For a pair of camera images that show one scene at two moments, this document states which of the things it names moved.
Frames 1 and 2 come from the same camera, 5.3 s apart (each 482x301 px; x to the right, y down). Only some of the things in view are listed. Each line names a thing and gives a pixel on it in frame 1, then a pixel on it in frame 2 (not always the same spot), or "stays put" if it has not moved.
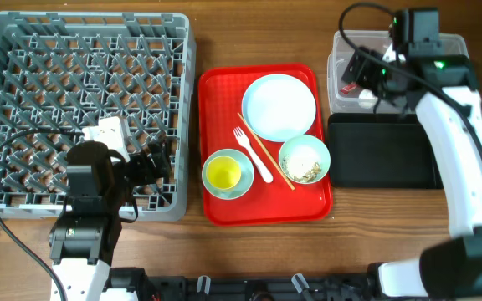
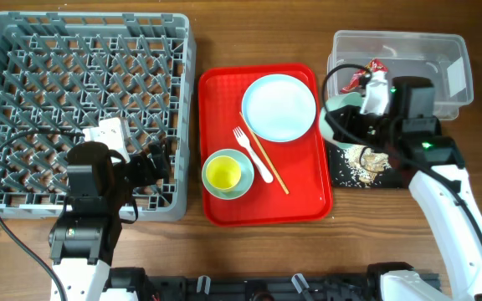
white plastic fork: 262,168 stays put
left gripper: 148,175 stays put
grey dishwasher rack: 66,70 stays put
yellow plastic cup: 223,172 stays put
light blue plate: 278,107 stays put
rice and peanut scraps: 302,165 to 359,165
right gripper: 359,71 to 351,114
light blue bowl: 223,172 to 244,183
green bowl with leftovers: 305,159 to 334,102
